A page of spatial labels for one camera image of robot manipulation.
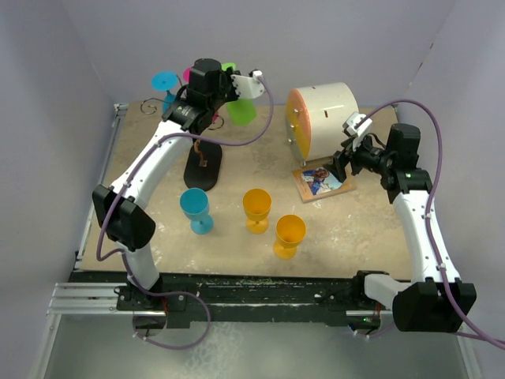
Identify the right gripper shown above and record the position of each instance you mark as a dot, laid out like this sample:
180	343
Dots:
342	158

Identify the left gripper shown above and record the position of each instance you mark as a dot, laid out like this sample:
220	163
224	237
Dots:
226	77

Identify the green plastic wine glass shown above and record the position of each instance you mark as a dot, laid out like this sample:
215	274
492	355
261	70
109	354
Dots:
241	111

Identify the pink plastic wine glass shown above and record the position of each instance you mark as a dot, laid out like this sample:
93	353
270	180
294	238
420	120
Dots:
185	77

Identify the blue wine glass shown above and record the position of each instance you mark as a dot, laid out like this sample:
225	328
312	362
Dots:
166	81
195	205

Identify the metal wine glass rack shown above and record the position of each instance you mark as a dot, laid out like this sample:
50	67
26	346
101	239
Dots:
204	159

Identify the orange wine glass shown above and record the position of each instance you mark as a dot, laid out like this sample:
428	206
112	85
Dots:
290	231
257	206

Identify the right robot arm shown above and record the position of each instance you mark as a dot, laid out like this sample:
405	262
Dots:
426	303

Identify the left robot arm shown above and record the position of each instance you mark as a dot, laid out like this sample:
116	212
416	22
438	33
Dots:
120	208

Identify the children's picture book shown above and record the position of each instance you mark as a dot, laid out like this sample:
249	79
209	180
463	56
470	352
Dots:
316	182

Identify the white round drawer cabinet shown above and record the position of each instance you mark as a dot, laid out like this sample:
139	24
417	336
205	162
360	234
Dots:
314	118

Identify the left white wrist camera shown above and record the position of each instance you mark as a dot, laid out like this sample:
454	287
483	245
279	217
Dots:
248	87

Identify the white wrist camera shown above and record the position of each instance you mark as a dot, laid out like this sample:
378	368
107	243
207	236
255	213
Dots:
248	87
356	127

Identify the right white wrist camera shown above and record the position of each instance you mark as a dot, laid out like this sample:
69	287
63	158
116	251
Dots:
356	127

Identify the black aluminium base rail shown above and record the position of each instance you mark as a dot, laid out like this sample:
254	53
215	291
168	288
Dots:
220	298

